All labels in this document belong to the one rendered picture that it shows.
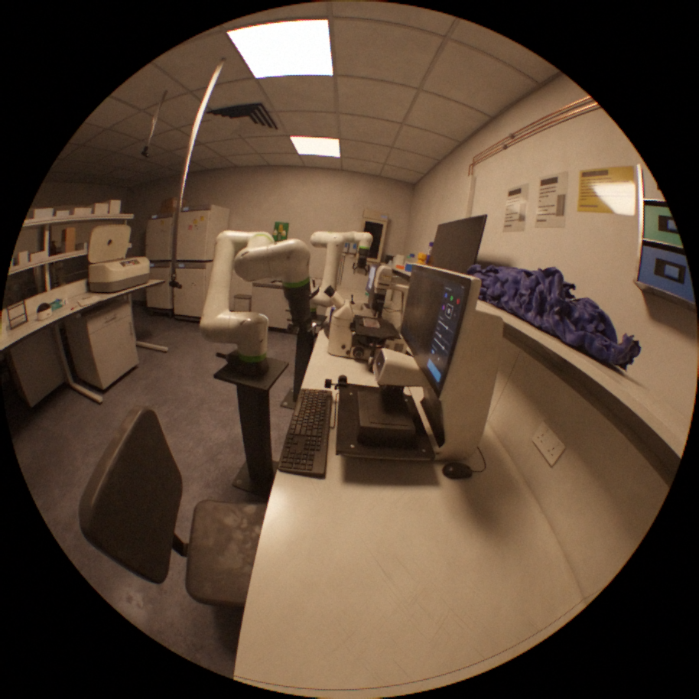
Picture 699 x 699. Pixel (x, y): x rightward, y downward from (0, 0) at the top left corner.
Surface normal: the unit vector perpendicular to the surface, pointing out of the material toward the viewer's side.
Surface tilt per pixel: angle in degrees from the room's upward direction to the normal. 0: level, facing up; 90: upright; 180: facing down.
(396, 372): 81
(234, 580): 0
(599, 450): 90
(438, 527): 0
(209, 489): 0
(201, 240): 90
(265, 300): 90
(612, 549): 90
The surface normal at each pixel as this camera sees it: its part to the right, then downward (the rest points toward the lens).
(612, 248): -0.99, -0.15
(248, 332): 0.29, 0.40
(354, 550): 0.16, -0.91
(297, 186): 0.00, 0.39
